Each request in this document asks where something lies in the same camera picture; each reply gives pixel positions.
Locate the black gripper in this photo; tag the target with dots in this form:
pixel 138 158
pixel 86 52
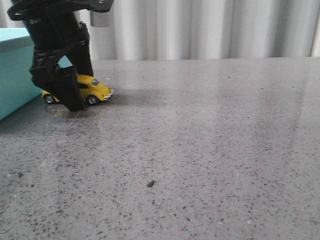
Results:
pixel 55 31

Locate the yellow toy beetle car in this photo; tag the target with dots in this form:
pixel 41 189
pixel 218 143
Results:
pixel 97 90

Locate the light blue box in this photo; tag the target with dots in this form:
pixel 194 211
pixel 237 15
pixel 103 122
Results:
pixel 16 58

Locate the grey pleated curtain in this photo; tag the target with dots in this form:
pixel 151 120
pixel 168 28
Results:
pixel 206 29

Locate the small black debris chip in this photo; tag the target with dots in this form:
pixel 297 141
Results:
pixel 151 183

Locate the silver cylinder on mount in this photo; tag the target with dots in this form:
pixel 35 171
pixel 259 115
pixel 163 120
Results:
pixel 101 14

